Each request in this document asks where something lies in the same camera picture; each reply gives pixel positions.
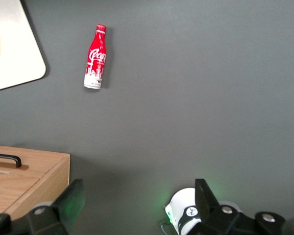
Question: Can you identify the cream white plastic tray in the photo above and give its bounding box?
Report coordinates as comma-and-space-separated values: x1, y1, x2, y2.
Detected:
0, 0, 47, 94

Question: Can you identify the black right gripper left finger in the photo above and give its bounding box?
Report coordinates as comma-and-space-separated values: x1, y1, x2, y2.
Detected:
0, 178, 86, 235

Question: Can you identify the white round device black band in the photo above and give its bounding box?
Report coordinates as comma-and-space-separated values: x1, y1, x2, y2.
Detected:
164, 188, 203, 235

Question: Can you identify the light wooden box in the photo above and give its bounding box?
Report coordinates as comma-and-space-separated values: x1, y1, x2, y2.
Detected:
0, 144, 71, 220

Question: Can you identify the thin black cable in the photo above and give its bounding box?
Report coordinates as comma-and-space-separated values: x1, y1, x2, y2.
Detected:
161, 221, 173, 235

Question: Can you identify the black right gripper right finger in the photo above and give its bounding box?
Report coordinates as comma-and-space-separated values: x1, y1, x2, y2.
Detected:
190, 178, 294, 235

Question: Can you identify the red Coca-Cola aluminium bottle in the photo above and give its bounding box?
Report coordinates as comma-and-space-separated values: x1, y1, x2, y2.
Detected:
83, 23, 107, 90

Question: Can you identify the black metal box handle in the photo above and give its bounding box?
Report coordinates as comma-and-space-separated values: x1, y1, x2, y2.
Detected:
0, 152, 22, 168

